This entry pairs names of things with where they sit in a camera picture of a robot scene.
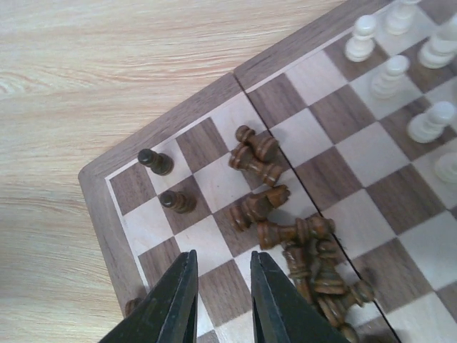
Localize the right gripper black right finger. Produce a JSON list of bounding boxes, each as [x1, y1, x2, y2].
[[250, 251, 352, 343]]

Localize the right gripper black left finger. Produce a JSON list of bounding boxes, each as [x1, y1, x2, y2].
[[102, 250, 199, 342]]

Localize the dark pawn corner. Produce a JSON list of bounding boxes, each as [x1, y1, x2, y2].
[[137, 149, 174, 176]]

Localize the pile of dark chess pieces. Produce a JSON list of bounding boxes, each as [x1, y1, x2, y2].
[[228, 125, 374, 342]]

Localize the wooden chess board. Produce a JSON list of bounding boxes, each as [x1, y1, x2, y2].
[[79, 1, 456, 342]]

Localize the white chess piece row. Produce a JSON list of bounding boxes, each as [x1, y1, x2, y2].
[[337, 1, 456, 187]]

